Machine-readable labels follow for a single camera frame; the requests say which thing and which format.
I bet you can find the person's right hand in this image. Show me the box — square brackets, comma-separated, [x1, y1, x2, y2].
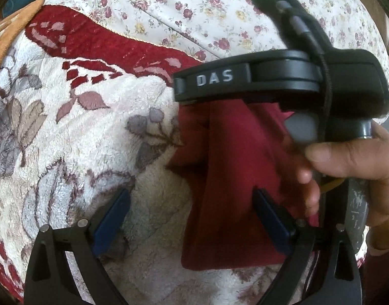
[283, 123, 389, 256]

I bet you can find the white floral duvet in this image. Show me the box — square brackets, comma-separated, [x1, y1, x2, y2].
[45, 0, 389, 77]

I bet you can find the orange checkered plush blanket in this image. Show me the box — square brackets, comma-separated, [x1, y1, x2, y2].
[0, 0, 45, 66]

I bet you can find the dark red sweatshirt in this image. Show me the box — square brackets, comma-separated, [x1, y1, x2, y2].
[168, 100, 318, 271]

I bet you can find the black cable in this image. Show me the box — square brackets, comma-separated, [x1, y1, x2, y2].
[275, 0, 334, 153]

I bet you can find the plush floral red-bordered blanket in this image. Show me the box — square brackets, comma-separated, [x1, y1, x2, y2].
[0, 3, 280, 304]

